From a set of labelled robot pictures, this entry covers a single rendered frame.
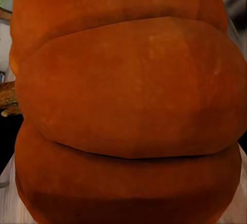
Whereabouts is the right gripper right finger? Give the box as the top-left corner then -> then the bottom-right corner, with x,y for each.
238,131 -> 247,154

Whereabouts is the pumpkin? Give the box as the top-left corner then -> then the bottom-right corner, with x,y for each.
1,108 -> 23,117
0,0 -> 247,224

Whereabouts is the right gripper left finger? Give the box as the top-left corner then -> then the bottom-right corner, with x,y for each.
0,114 -> 24,175

